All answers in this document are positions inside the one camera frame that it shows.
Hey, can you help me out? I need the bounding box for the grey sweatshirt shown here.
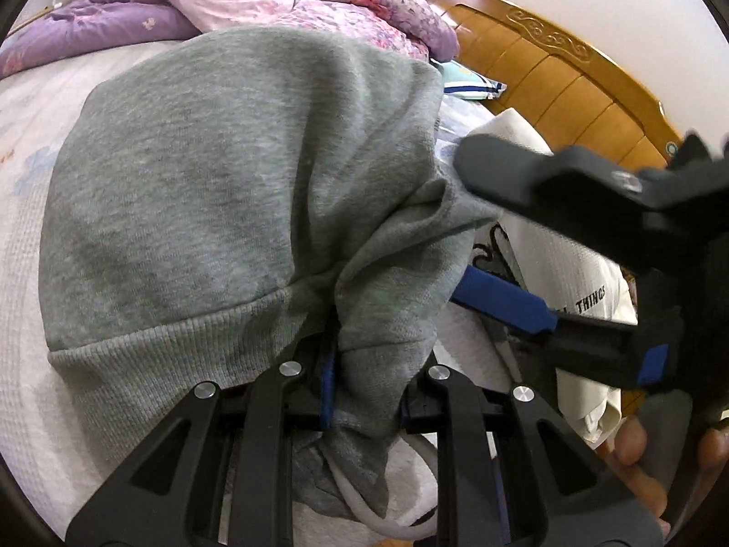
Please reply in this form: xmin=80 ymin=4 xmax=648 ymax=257
xmin=38 ymin=26 xmax=503 ymax=520

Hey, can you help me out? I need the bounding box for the right hand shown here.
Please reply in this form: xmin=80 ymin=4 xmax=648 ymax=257
xmin=611 ymin=415 xmax=729 ymax=536

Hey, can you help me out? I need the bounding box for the wooden headboard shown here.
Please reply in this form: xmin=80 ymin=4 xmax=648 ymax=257
xmin=426 ymin=0 xmax=683 ymax=170

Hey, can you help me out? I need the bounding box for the white printed t-shirt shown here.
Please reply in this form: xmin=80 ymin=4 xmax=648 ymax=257
xmin=436 ymin=103 xmax=637 ymax=448

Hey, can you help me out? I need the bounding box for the teal striped pillow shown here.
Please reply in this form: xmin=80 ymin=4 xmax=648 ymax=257
xmin=432 ymin=61 xmax=507 ymax=101

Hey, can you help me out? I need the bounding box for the white floral bed sheet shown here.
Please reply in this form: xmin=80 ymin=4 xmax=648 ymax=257
xmin=0 ymin=38 xmax=514 ymax=547

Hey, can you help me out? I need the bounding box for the purple floral quilt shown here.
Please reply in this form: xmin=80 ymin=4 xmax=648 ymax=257
xmin=1 ymin=0 xmax=458 ymax=77

